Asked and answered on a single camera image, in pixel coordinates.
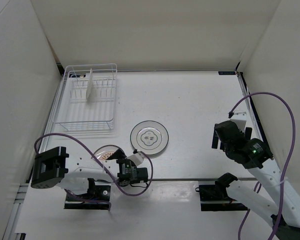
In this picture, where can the white plate orange pattern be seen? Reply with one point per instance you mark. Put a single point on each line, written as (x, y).
(104, 152)

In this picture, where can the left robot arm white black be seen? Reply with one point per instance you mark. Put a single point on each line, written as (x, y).
(109, 164)

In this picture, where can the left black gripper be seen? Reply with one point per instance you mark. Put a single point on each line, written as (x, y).
(117, 154)

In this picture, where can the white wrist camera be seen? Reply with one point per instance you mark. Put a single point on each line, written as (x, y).
(137, 158)
(240, 119)

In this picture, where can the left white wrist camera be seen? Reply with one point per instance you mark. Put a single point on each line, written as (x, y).
(137, 158)

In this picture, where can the white wire dish rack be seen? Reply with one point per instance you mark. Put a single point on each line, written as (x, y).
(74, 113)

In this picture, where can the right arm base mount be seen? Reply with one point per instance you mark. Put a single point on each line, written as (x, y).
(214, 198)

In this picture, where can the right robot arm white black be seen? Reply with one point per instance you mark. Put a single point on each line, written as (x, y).
(282, 211)

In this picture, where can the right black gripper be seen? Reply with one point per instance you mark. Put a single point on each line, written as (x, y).
(247, 133)

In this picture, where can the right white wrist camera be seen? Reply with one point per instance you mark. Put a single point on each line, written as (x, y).
(240, 119)

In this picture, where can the white plate green rim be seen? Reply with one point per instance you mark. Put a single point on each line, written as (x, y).
(149, 136)

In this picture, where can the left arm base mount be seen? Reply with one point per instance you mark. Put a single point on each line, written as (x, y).
(97, 197)

